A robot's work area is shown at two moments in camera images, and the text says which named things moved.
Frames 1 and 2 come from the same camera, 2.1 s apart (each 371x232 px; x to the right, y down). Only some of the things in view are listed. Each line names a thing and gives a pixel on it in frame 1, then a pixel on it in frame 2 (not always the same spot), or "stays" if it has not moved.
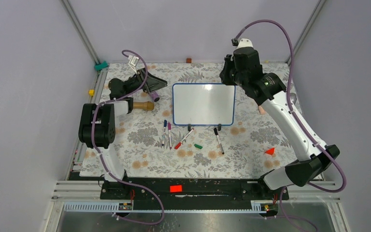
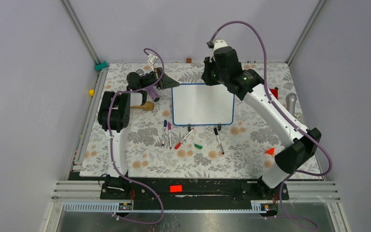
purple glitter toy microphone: (154, 96) stays
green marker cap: (198, 146) stays
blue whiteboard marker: (165, 124) stays
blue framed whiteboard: (206, 104) stays
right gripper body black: (231, 76) to (213, 76)
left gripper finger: (153, 83) to (166, 81)
